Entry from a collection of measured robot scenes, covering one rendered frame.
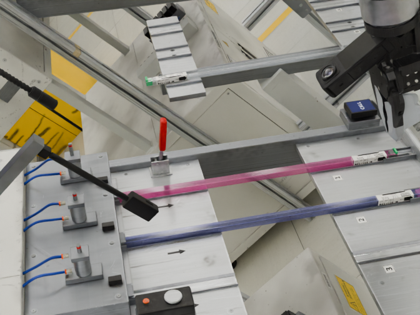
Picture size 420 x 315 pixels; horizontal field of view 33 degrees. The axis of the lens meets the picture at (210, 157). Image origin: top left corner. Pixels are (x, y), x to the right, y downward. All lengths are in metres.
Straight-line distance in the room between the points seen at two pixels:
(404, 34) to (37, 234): 0.59
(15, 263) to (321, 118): 0.86
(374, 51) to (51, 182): 0.54
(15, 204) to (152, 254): 0.22
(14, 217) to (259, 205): 1.44
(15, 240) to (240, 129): 1.28
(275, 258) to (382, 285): 1.48
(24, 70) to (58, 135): 2.39
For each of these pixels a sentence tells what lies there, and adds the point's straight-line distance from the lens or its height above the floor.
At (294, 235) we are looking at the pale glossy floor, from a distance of 2.49.
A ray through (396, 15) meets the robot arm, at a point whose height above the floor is 1.07.
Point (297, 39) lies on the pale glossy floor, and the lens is 3.11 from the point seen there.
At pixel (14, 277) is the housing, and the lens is 0.98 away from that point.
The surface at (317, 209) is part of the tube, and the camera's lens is 1.14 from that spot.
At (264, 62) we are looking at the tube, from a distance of 1.40.
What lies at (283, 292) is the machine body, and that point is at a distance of 1.49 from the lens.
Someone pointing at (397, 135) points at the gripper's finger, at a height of 0.90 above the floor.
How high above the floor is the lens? 1.62
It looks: 32 degrees down
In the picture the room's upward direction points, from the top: 56 degrees counter-clockwise
